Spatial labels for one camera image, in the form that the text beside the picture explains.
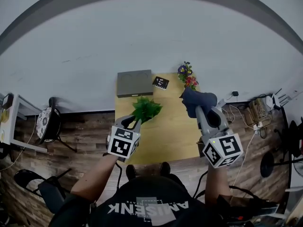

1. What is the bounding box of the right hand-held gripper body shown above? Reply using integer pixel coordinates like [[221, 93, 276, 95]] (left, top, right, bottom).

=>
[[196, 127, 244, 169]]

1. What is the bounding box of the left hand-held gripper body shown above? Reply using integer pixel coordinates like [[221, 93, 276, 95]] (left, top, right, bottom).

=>
[[106, 124, 142, 163]]

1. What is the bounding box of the green plant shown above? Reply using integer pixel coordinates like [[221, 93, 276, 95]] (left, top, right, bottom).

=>
[[130, 96, 163, 125]]

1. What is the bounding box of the dark blue cloth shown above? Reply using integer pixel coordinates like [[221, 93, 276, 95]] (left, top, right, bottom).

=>
[[179, 86, 218, 119]]

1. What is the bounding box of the person's left forearm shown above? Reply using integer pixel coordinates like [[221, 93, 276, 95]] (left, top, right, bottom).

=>
[[70, 154, 119, 202]]

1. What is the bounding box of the person's right forearm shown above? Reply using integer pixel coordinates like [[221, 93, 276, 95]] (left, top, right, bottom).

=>
[[204, 166, 232, 207]]

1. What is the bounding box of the person's left black shoe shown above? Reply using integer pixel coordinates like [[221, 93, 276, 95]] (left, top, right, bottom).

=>
[[125, 164, 137, 181]]

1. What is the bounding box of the person's black shoe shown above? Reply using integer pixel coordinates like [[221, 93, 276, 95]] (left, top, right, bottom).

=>
[[125, 164, 137, 181], [160, 161, 171, 177]]

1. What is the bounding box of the white power strip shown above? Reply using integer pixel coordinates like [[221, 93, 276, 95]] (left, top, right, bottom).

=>
[[253, 122, 264, 135]]

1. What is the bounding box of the grey flat box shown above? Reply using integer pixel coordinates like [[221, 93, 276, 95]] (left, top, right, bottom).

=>
[[116, 69, 154, 98]]

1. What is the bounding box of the black round stand base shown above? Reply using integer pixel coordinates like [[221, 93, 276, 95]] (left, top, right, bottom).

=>
[[259, 151, 275, 178]]

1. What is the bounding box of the person's right black shoe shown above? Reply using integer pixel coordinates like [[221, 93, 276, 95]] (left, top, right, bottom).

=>
[[160, 161, 171, 177]]

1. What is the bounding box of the white router with black antennas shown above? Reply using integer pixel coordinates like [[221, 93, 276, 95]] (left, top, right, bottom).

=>
[[271, 87, 293, 111]]

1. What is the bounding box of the person's black printed t-shirt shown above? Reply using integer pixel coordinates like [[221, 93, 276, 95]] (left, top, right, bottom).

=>
[[48, 175, 228, 227]]

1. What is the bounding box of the patterned round seat cushion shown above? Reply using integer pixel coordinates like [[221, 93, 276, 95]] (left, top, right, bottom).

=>
[[36, 107, 54, 143]]

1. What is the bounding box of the black folding chair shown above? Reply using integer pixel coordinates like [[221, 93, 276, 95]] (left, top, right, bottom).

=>
[[13, 168, 73, 215]]

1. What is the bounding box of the white desk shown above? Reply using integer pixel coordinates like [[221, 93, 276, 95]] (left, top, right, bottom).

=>
[[0, 93, 48, 154]]

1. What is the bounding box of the small dark box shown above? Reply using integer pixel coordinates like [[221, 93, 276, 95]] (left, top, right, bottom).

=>
[[1, 93, 14, 110]]

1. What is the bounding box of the long white cable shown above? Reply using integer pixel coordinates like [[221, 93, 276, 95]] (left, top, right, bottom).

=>
[[229, 132, 258, 193]]

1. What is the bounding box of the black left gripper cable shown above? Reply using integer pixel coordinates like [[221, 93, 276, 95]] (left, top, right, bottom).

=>
[[115, 162, 123, 190]]

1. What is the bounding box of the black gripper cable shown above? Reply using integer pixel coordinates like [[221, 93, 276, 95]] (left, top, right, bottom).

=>
[[115, 162, 123, 190], [193, 170, 209, 200]]

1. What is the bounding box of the cardboard box with cables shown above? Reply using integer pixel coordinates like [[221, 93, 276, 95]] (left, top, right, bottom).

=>
[[243, 97, 273, 130]]

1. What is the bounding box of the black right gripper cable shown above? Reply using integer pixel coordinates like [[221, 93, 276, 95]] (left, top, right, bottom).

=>
[[193, 170, 209, 200]]

